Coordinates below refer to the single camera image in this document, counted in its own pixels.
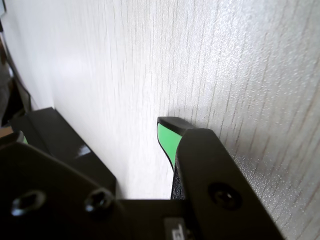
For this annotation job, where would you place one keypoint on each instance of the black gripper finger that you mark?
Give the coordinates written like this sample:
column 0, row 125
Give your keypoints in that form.
column 50, row 200

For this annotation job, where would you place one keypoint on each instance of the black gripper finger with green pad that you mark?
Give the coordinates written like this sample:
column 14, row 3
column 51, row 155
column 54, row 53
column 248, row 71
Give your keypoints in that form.
column 212, row 175

